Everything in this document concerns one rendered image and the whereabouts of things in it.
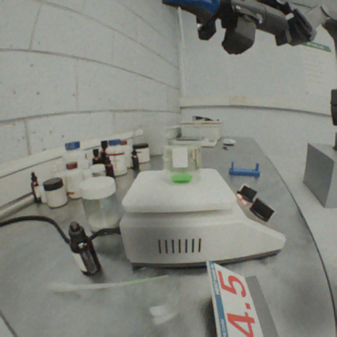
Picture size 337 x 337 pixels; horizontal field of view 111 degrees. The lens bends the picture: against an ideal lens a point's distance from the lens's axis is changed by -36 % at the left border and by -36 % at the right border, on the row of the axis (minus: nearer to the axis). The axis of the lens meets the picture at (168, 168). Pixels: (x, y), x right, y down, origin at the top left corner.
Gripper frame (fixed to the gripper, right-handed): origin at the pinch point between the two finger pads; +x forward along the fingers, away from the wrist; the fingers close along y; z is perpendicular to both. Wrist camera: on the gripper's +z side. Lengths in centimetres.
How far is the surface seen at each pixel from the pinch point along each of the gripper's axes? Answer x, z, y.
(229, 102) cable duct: -65, 2, 124
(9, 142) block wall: 46, 18, 17
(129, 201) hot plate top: 8.7, 26.7, -5.0
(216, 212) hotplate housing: -0.2, 28.5, -6.1
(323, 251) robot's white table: -16.1, 35.7, -12.2
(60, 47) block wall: 36, -14, 34
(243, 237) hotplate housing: -2.9, 31.2, -8.1
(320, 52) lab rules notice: -159, -59, 77
